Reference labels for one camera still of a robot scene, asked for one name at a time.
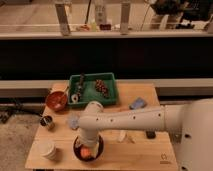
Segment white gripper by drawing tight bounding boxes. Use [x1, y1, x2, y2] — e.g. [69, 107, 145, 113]
[78, 129, 99, 147]

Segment wooden spoon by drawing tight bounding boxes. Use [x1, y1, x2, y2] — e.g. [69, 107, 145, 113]
[58, 86, 69, 103]

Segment bunch of red grapes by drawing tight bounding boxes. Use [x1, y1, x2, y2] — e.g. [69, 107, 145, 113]
[95, 79, 109, 98]

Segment dark purple bowl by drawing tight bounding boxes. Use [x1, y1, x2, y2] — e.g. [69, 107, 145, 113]
[73, 136, 104, 162]

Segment red bowl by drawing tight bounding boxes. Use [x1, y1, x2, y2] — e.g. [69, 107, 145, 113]
[45, 91, 68, 112]

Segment white tape roll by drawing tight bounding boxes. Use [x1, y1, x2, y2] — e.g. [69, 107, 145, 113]
[71, 94, 79, 103]

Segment blue crumpled cloth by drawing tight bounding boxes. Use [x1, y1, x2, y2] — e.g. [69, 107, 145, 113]
[67, 114, 79, 130]

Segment small metal cup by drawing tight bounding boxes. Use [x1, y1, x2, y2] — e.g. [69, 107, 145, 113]
[40, 115, 55, 131]

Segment peeled banana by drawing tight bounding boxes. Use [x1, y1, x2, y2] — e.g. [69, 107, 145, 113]
[117, 130, 134, 143]

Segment black remote control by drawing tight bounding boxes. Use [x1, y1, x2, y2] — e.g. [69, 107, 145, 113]
[146, 131, 156, 139]

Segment blue sponge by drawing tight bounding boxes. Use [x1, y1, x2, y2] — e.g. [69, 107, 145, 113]
[129, 97, 147, 110]

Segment black handled utensil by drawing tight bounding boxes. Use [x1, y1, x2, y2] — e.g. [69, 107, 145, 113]
[77, 73, 85, 98]

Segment orange apple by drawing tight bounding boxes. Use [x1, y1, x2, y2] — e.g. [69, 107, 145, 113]
[80, 148, 90, 158]

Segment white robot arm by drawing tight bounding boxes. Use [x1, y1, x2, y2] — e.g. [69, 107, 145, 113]
[78, 99, 213, 171]

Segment white stacked cups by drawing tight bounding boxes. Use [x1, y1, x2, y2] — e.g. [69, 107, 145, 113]
[36, 140, 56, 160]

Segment green plastic tray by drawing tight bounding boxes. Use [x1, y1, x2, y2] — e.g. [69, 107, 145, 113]
[68, 72, 118, 108]

